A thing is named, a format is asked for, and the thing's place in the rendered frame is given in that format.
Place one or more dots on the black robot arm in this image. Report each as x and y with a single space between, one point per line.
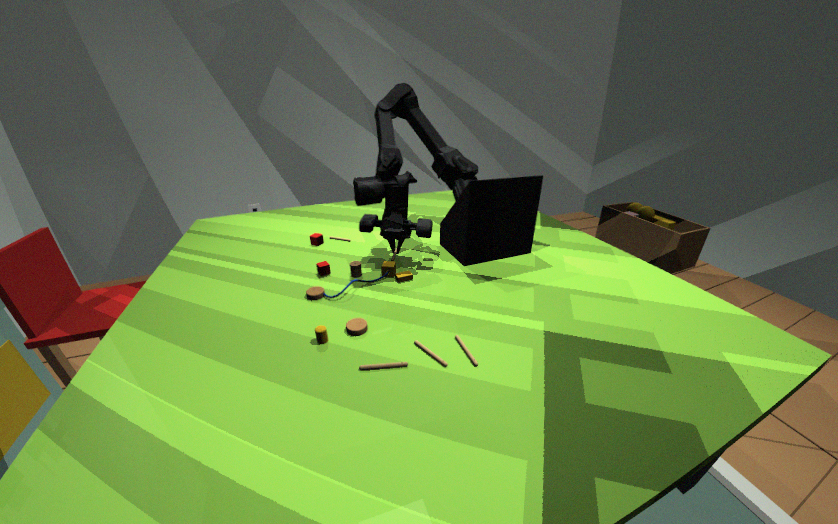
449 164

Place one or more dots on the yellow cylinder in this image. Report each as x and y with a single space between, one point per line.
321 334

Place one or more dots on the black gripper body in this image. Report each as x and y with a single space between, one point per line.
423 227

